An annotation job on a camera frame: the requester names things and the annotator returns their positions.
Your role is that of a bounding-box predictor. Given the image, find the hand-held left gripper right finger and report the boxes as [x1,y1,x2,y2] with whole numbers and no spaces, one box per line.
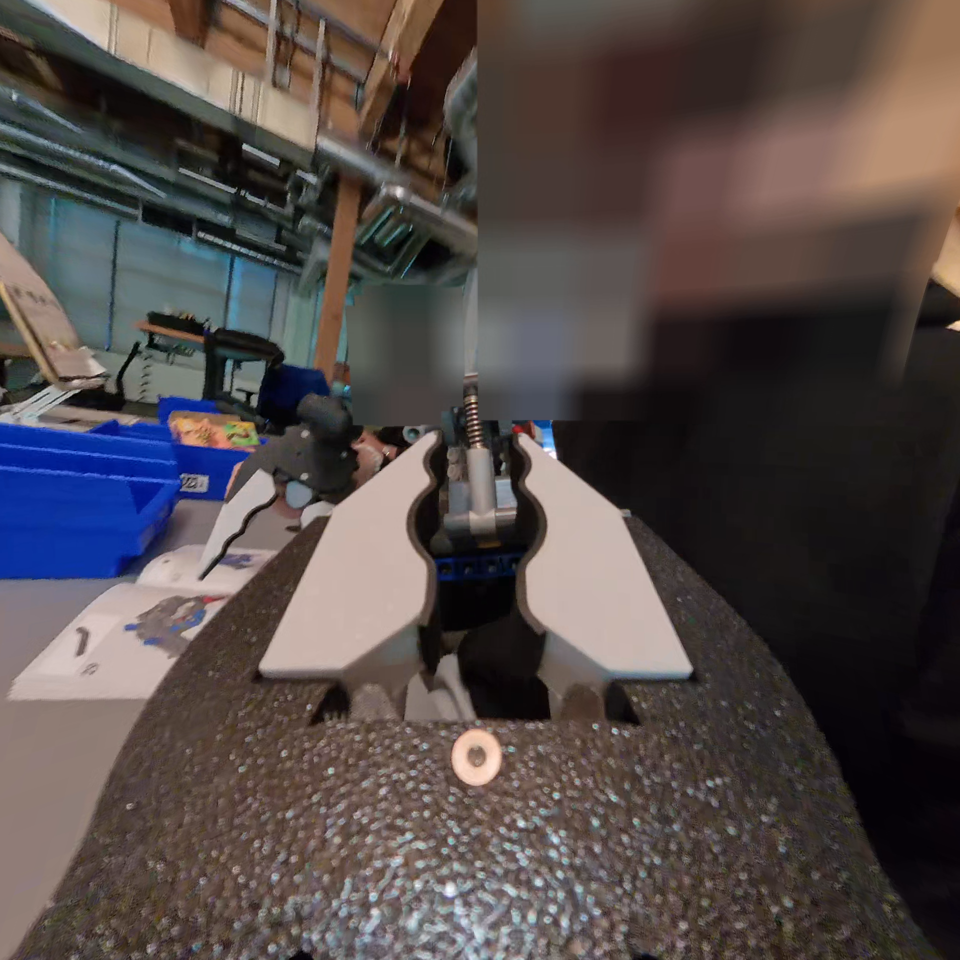
[514,433,696,695]

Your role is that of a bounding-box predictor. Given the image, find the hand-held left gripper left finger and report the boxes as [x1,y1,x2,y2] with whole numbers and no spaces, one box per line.
[257,429,445,710]

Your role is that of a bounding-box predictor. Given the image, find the blue grey lego model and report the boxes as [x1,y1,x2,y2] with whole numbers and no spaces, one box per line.
[401,390,560,585]

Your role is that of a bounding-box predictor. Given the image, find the lego instruction booklet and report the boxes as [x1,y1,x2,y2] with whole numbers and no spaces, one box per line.
[7,543,282,702]

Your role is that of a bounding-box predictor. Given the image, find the person's right hand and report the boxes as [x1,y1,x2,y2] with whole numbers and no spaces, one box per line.
[348,427,406,489]

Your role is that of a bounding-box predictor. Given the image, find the blue bin with white label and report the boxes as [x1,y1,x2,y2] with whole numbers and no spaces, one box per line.
[157,396,265,502]

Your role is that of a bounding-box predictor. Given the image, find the colourful packet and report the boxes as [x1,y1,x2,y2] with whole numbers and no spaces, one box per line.
[168,410,261,450]

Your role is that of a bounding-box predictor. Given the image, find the person's black clothed body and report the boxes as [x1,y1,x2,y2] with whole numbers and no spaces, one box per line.
[555,277,960,960]

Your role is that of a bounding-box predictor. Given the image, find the brown cardboard sheet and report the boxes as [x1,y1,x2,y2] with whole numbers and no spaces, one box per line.
[0,232,106,391]

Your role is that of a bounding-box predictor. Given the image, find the wooden post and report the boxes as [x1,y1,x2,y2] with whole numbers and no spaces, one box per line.
[313,176,363,376]

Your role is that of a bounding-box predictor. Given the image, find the silver ventilation duct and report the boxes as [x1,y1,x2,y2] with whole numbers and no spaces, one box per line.
[315,131,481,234]

